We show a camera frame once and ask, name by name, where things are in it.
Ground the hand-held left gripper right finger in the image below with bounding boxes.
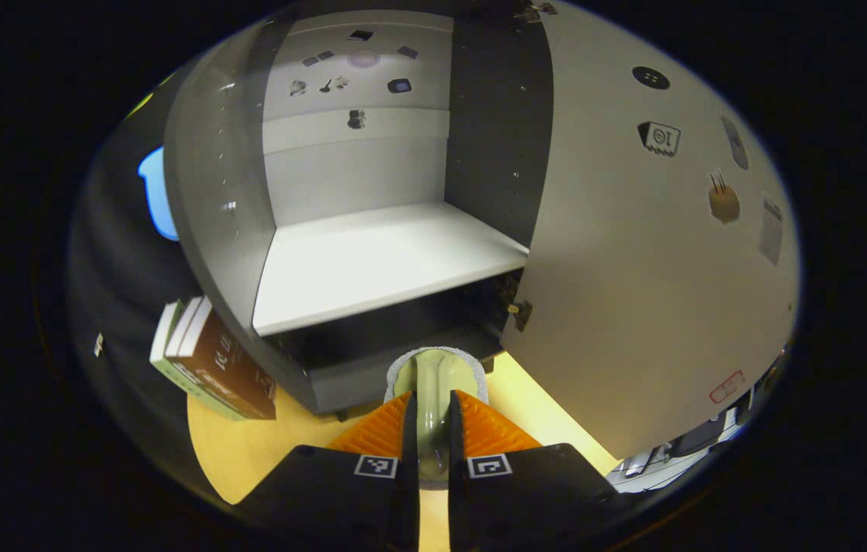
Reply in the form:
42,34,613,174
446,389,626,552

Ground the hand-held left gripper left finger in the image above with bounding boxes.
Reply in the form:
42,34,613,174
238,391,421,552

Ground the grey cabinet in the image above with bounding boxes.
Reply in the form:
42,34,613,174
163,4,557,421

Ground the beige cabinet door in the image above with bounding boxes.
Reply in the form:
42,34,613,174
500,0,803,461

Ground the black backdrop cloth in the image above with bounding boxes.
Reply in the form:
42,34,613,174
67,65,208,495

